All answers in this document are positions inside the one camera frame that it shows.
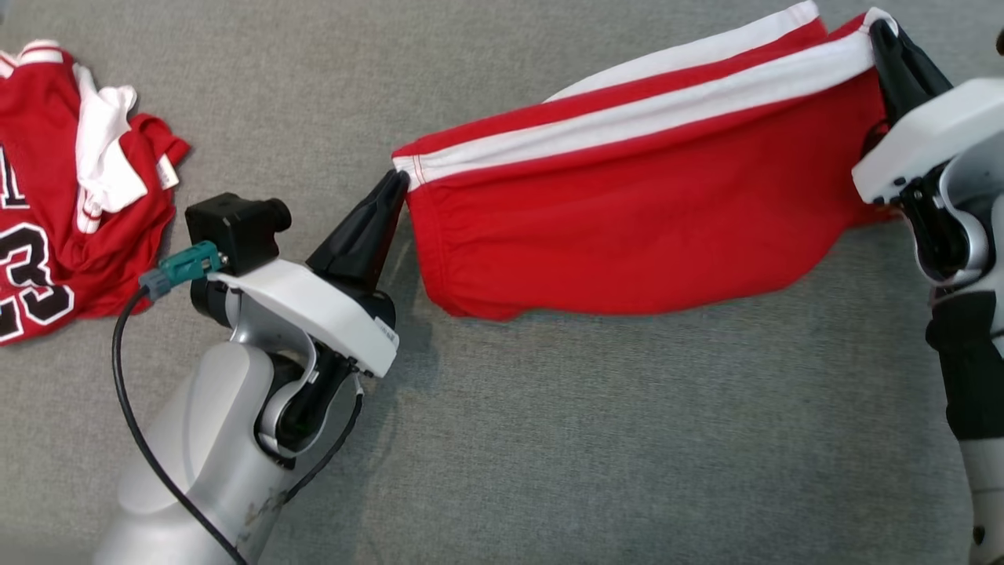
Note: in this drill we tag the red shorts with white stripes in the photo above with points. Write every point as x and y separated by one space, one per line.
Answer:
627 220

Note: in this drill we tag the red Bulls 23 jersey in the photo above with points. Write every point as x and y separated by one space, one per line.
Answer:
47 196

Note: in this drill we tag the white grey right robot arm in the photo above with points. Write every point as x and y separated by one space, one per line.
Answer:
976 377

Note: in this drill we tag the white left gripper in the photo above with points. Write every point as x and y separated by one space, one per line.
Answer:
329 314

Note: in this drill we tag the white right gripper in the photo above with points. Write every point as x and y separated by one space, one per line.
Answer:
925 133

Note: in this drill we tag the teal left camera connector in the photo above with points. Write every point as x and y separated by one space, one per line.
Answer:
184 267

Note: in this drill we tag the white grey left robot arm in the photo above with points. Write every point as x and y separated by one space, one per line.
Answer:
188 439

